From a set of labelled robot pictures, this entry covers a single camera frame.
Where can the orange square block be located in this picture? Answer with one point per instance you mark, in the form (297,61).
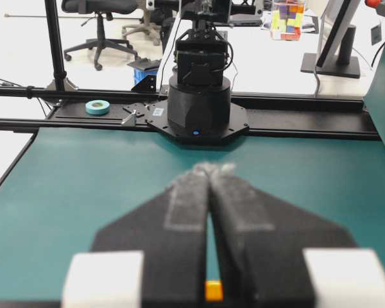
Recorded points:
(213,291)

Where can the blue tape roll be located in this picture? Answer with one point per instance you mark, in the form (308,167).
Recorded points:
(97,107)

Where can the black vertical frame post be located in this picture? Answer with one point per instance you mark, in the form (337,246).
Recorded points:
(59,72)

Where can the black computer monitor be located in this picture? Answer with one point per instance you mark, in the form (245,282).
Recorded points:
(336,40)

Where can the colourful block box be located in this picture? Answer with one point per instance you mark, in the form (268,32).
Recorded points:
(286,19)

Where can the black office chair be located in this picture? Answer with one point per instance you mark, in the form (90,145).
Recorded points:
(100,8)

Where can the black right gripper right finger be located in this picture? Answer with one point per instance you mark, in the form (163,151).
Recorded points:
(275,254)

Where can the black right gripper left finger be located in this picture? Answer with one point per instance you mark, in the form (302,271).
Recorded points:
(153,256)

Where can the black aluminium frame rail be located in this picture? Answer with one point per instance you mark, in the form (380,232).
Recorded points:
(272,116)

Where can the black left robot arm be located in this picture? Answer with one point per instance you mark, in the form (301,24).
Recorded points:
(198,108)

